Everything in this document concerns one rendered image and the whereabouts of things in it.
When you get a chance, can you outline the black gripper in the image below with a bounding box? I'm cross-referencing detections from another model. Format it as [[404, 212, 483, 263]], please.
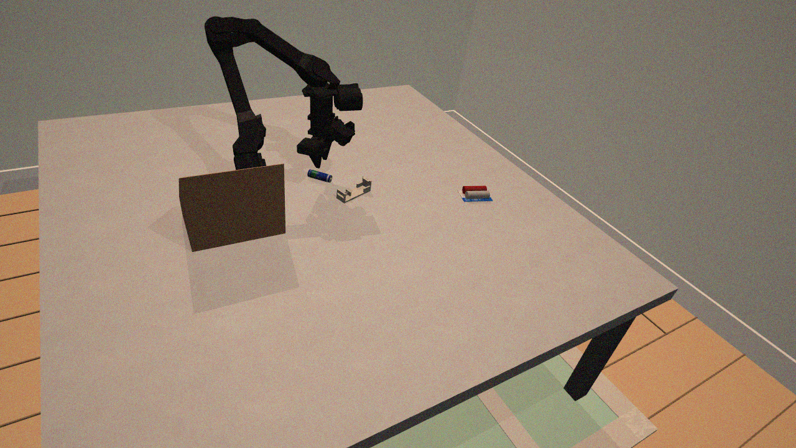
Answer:
[[297, 112, 335, 168]]

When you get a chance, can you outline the blue cylindrical battery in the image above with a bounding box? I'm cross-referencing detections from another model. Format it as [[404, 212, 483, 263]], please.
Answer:
[[307, 169, 332, 183]]

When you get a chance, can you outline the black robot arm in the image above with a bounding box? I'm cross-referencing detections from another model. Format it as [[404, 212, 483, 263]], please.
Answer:
[[205, 17, 363, 170]]

